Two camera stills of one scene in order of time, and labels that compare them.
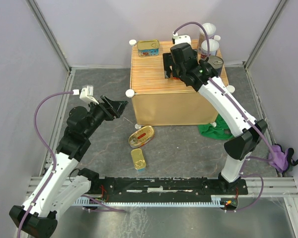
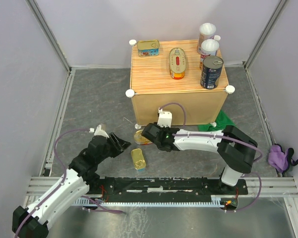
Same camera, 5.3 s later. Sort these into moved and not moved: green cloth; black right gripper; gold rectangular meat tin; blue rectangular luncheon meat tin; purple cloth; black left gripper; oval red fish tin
Moved: oval red fish tin; black left gripper; black right gripper
Not moved: blue rectangular luncheon meat tin; gold rectangular meat tin; purple cloth; green cloth
